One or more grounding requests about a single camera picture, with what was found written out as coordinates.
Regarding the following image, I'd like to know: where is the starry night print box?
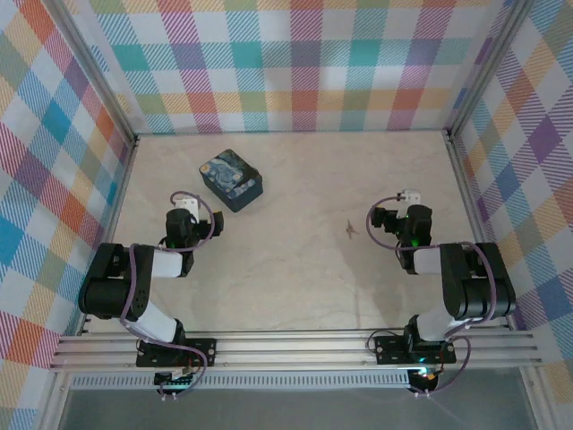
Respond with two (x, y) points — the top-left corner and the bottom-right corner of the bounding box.
(198, 147), (265, 214)

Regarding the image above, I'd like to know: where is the small black circuit board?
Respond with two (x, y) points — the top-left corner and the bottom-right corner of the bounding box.
(407, 367), (440, 394)
(153, 369), (199, 391)

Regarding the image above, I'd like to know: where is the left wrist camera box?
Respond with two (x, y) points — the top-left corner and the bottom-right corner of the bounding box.
(173, 196), (201, 221)

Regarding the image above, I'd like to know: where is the aluminium side rail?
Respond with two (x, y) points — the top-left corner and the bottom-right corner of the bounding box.
(78, 136), (141, 337)
(445, 132), (516, 331)

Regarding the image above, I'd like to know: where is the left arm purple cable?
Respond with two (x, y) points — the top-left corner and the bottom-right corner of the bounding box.
(119, 191), (216, 400)

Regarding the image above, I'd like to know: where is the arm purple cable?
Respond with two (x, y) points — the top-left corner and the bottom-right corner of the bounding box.
(119, 191), (216, 400)
(365, 192), (498, 400)

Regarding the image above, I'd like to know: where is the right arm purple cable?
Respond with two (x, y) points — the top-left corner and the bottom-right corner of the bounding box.
(365, 192), (498, 400)

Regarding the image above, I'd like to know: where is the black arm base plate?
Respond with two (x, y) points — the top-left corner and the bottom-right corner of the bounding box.
(373, 334), (458, 366)
(135, 338), (218, 369)

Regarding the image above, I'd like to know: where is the aluminium mounting rail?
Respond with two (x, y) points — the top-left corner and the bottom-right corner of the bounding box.
(48, 331), (543, 373)

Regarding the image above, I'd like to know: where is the grey slotted cable duct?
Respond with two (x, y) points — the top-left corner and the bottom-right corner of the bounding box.
(69, 370), (413, 390)

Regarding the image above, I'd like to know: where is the aluminium frame post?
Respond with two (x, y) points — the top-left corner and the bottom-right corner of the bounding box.
(445, 0), (538, 142)
(47, 0), (139, 149)

